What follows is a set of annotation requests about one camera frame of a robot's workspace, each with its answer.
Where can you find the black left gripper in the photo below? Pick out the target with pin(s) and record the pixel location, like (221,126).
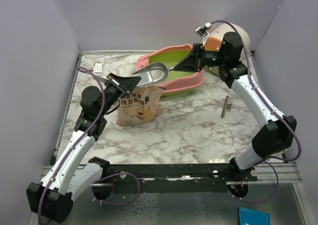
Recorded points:
(124,85)

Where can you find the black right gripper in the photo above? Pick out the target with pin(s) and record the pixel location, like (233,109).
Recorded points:
(193,63)

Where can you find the pink cat litter bag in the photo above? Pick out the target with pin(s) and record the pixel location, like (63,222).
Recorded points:
(140,106)

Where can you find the metal litter scoop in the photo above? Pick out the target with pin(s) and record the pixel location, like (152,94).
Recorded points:
(153,74)

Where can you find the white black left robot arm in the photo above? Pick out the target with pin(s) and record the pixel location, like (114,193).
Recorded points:
(53,197)

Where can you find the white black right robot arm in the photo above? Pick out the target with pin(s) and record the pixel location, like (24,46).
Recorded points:
(276,129)

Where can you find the pink green litter box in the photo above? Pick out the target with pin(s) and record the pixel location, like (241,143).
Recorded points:
(177,82)

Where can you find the orange drawer storage cabinet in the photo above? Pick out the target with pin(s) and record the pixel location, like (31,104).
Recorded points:
(214,40)

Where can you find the black base crossbar plate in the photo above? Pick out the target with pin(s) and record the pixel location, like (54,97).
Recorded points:
(205,185)

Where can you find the blue card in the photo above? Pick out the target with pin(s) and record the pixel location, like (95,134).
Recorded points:
(253,217)

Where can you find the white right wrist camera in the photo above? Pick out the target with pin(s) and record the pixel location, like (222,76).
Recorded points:
(202,31)

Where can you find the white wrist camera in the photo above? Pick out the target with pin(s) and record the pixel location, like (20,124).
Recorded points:
(97,68)
(202,31)

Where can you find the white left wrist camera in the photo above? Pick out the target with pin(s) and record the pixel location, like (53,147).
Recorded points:
(97,68)

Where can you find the aluminium frame rail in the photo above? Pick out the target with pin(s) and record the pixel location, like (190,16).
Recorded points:
(263,173)

